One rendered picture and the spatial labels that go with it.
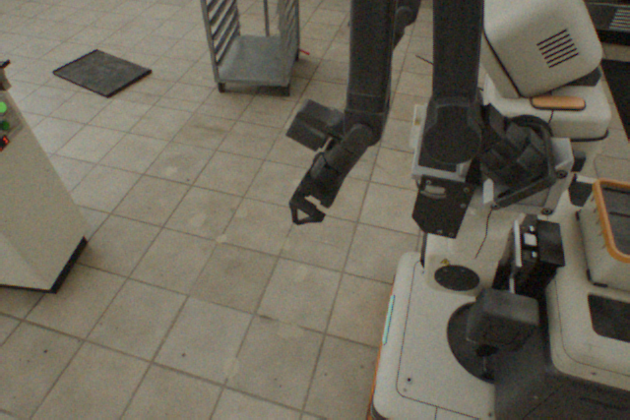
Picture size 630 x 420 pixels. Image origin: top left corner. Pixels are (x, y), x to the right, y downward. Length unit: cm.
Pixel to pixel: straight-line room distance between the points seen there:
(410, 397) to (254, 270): 88
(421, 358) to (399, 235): 76
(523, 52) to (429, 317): 103
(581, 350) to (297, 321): 109
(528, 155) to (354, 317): 129
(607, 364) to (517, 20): 67
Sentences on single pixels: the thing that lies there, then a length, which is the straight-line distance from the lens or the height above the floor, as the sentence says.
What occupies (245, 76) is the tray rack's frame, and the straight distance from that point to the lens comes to 287.
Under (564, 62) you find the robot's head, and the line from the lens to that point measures 72.
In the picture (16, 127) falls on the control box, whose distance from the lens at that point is 176.
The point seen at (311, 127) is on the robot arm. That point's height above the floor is 119.
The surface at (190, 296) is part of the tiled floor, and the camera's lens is 191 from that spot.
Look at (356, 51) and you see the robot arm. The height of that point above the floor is 133.
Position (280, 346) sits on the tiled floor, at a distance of 175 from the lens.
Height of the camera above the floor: 159
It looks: 46 degrees down
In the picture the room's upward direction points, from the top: straight up
